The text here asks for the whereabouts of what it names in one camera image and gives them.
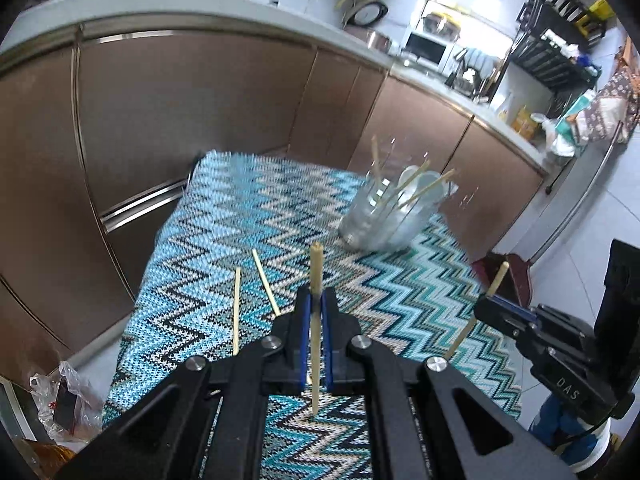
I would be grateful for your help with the round kitchen scale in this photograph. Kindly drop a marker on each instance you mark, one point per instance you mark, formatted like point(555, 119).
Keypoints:
point(369, 12)

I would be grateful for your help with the white kitchen countertop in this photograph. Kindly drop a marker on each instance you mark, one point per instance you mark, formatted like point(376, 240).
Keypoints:
point(200, 5)

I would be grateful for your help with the metal dish rack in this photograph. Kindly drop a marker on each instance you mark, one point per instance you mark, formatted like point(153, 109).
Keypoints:
point(472, 72)

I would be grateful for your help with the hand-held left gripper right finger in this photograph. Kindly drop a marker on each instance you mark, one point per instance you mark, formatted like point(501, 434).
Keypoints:
point(328, 340)

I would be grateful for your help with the white plastic bag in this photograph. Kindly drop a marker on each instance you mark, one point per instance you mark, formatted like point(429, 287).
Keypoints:
point(560, 137)

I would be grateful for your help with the brown patterned cloth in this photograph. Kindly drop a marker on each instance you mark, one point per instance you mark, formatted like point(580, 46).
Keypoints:
point(610, 105)

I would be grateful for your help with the orange plastic bag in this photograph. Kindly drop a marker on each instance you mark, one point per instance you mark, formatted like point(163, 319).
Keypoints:
point(50, 452)

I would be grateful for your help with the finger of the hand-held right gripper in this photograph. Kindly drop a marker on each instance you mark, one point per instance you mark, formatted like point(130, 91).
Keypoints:
point(505, 320)

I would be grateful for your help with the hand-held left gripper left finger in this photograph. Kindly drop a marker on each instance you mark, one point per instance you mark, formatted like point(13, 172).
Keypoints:
point(304, 335)

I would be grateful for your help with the dark red stool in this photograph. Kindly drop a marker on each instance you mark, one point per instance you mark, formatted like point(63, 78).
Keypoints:
point(515, 275)

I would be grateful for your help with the black shelf rack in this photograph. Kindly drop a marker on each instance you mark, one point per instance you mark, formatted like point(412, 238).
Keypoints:
point(550, 50)

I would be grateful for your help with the brown kitchen cabinet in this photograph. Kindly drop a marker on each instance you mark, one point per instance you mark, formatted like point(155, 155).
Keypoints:
point(175, 110)

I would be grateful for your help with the clear plastic bag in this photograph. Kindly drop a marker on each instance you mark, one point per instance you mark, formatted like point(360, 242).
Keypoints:
point(65, 395)

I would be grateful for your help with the yellow bottle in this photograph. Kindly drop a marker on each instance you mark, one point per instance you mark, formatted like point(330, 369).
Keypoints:
point(522, 120)

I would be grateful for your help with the zigzag knitted cloth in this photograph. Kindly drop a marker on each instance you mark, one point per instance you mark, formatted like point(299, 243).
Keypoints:
point(210, 240)

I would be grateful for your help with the white microwave oven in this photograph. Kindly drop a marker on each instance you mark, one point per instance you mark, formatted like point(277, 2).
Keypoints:
point(425, 49)

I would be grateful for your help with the person's right hand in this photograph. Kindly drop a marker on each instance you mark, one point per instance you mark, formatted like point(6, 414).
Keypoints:
point(555, 422)

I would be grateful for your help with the clear glass cup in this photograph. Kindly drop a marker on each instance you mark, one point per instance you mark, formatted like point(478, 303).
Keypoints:
point(370, 225)

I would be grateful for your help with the bamboo chopstick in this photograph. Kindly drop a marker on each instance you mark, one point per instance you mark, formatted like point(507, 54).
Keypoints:
point(265, 282)
point(499, 277)
point(236, 310)
point(316, 270)
point(417, 172)
point(435, 184)

